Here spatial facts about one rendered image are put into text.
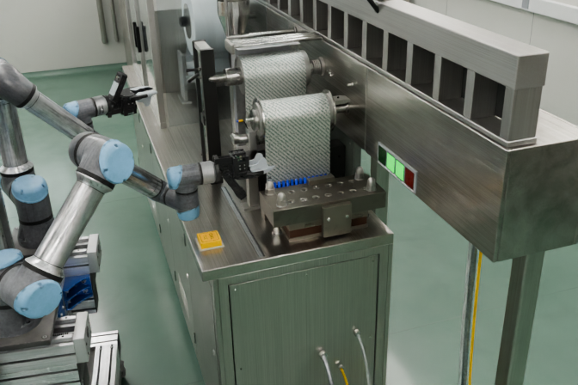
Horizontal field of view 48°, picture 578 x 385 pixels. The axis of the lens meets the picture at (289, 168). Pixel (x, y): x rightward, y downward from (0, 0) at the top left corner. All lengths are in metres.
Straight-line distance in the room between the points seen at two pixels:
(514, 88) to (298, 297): 1.08
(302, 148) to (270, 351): 0.71
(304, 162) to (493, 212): 0.85
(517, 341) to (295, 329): 0.74
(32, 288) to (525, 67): 1.34
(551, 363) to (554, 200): 1.63
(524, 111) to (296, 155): 0.95
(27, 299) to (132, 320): 1.59
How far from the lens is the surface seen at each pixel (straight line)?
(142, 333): 3.33
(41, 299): 1.90
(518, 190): 1.61
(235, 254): 2.12
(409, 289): 3.54
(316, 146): 2.27
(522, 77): 1.51
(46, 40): 7.70
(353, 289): 2.29
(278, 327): 2.27
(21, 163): 2.54
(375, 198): 2.21
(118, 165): 1.89
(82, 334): 2.10
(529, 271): 1.87
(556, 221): 1.73
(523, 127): 1.56
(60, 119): 2.39
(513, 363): 2.05
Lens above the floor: 2.02
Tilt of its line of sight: 25 degrees down
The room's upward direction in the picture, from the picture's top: 1 degrees counter-clockwise
